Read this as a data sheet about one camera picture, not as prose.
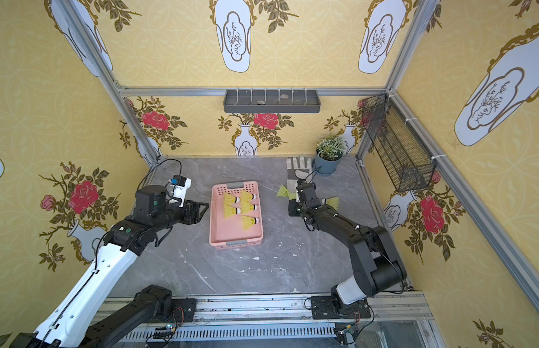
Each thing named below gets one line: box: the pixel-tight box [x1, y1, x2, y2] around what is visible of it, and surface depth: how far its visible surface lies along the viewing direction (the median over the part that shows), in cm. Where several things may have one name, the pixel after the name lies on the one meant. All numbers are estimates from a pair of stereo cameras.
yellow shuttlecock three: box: [241, 200, 258, 214], surface depth 99 cm
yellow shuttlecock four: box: [223, 203, 242, 219], surface depth 97 cm
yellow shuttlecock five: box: [241, 216, 260, 232], surface depth 94 cm
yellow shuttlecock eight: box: [276, 184, 298, 200], surface depth 105 cm
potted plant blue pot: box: [311, 134, 347, 177], surface depth 105 cm
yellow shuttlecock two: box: [239, 190, 258, 204], surface depth 103 cm
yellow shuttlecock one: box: [223, 192, 241, 206], surface depth 102 cm
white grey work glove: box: [286, 155, 313, 193], surface depth 119 cm
